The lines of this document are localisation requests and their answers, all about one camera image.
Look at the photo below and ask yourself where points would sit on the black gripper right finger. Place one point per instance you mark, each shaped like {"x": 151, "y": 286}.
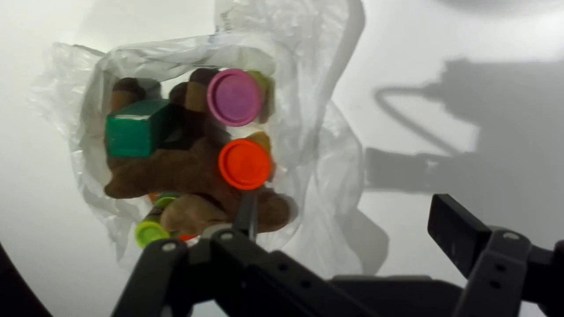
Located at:
{"x": 487, "y": 265}

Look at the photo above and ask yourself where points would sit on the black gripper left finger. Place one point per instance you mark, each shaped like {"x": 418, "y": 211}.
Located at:
{"x": 235, "y": 276}

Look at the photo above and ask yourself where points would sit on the green cardboard box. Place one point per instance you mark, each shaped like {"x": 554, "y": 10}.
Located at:
{"x": 136, "y": 130}

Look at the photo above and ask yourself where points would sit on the play dough tub pink lid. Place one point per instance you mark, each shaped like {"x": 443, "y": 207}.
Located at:
{"x": 235, "y": 98}

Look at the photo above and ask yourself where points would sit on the white plastic bag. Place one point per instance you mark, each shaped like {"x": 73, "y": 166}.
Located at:
{"x": 318, "y": 147}

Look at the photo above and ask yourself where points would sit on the orange spice bottle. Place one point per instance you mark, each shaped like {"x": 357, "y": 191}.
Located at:
{"x": 186, "y": 239}

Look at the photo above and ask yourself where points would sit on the small red toy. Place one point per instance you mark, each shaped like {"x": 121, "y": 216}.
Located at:
{"x": 246, "y": 165}

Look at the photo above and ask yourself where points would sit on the brown plush moose toy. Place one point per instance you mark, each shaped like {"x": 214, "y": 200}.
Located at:
{"x": 177, "y": 170}

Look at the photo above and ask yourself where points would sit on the lime green small bottle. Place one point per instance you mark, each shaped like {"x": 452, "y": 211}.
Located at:
{"x": 152, "y": 230}

